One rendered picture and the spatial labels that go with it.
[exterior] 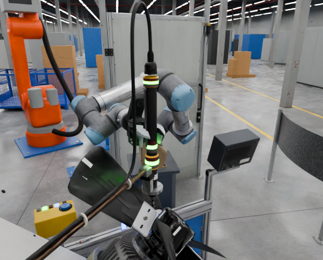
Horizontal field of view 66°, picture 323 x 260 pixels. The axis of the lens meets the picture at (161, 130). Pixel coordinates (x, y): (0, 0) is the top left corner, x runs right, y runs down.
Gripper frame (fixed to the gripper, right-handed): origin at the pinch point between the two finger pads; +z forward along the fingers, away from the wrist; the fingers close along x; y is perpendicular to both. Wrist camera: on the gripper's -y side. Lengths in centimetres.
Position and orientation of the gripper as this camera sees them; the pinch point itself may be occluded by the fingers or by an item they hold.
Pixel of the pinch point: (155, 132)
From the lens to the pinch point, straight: 72.8
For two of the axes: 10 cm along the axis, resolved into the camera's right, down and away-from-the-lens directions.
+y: 0.0, 9.4, 3.3
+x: -8.9, 1.5, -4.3
